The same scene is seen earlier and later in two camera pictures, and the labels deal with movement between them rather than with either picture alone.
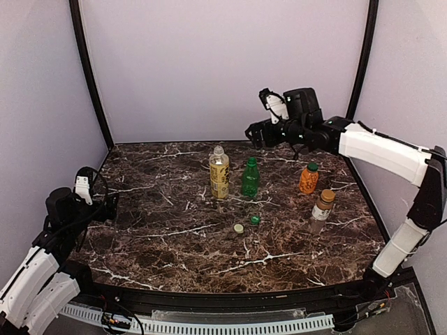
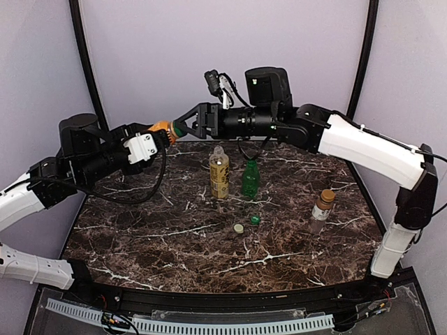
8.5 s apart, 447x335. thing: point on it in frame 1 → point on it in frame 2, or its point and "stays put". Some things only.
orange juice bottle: (309, 179) → (168, 125)
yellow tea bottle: (219, 171) stays put
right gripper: (265, 133) → (212, 120)
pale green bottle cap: (239, 228) stays put
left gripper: (110, 206) → (130, 133)
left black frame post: (75, 15) stays put
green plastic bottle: (251, 179) stays put
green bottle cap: (255, 220) stays put
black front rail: (305, 301) stays put
